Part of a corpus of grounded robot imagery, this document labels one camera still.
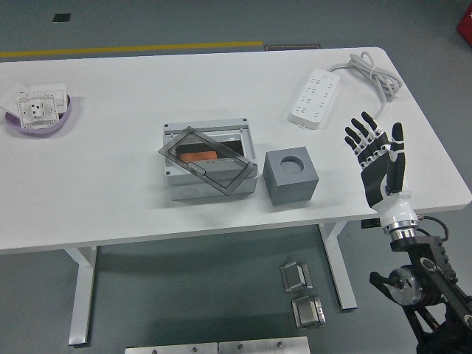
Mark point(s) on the plain white switch plate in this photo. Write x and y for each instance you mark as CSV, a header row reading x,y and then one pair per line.
x,y
48,88

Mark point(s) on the smoky transparent box lid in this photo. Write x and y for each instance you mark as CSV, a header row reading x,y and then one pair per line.
x,y
191,142

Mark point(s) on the grey plastic junction box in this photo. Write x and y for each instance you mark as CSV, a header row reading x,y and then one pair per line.
x,y
184,193

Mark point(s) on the white table leg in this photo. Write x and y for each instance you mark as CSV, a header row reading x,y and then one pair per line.
x,y
83,295
343,280

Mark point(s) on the purple bowl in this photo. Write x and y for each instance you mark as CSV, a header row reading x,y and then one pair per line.
x,y
37,132

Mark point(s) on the white right table leg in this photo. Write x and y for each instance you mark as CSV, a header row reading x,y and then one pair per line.
x,y
343,280

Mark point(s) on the grey cube with round hole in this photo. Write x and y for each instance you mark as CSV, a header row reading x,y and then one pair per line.
x,y
291,191

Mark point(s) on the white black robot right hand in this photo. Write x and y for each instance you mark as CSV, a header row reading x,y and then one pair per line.
x,y
380,177

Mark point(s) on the white left table leg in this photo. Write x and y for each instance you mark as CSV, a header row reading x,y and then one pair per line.
x,y
83,295

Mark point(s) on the orange cylinder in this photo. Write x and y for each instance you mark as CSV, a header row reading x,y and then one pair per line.
x,y
199,156

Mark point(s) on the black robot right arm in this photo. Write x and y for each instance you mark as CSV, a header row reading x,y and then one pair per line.
x,y
420,250

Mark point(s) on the small white printed card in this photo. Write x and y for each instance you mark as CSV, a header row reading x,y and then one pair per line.
x,y
14,94

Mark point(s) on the brown floor plate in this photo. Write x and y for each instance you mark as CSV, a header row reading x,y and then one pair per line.
x,y
293,48

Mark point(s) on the flat metal plate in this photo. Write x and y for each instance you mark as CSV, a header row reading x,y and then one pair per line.
x,y
169,349

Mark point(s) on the black table control panel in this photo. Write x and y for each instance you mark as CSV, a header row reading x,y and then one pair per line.
x,y
370,223

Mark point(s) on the red object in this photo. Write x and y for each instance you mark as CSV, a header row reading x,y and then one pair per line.
x,y
465,22

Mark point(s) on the black floor cover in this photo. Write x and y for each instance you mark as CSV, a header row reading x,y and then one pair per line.
x,y
61,17

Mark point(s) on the white power strip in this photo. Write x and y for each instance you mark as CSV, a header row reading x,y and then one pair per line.
x,y
315,97

